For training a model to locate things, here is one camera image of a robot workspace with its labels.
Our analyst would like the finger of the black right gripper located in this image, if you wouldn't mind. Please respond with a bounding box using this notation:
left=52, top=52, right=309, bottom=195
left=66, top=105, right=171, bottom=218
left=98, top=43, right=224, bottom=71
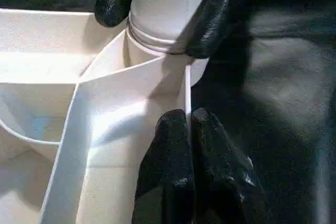
left=183, top=0, right=264, bottom=60
left=94, top=0, right=139, bottom=28

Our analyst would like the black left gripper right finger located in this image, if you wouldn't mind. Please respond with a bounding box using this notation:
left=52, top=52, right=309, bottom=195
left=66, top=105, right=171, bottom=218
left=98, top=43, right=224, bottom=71
left=190, top=106, right=271, bottom=224

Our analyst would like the white plastic table top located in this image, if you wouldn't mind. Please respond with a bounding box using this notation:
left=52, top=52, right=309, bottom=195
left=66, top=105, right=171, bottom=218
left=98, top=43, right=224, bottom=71
left=0, top=7, right=208, bottom=224

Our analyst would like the white plastic table leg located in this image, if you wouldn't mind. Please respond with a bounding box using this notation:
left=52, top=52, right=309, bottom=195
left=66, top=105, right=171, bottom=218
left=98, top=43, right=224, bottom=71
left=127, top=0, right=219, bottom=55

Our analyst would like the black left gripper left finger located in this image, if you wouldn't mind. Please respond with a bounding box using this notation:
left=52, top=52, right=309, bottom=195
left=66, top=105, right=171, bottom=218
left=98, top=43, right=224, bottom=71
left=134, top=108, right=197, bottom=224

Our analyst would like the black work mat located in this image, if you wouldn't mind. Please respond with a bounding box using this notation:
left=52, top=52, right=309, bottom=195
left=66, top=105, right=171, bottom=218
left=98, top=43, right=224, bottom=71
left=0, top=0, right=336, bottom=224

